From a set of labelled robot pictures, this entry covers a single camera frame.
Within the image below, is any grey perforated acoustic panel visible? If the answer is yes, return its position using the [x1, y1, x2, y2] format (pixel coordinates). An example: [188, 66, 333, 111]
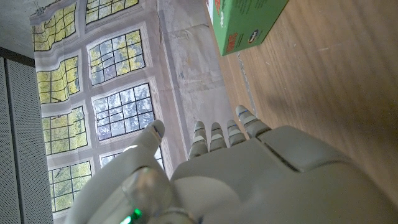
[0, 46, 54, 224]

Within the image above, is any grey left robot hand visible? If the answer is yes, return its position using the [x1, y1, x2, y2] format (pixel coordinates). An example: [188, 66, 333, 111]
[63, 105, 398, 224]

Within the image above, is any printed window backdrop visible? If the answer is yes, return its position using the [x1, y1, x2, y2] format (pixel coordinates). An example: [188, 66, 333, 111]
[29, 0, 259, 218]

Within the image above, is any green christmas puzzle box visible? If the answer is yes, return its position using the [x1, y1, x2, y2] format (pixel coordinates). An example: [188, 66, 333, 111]
[206, 0, 290, 57]

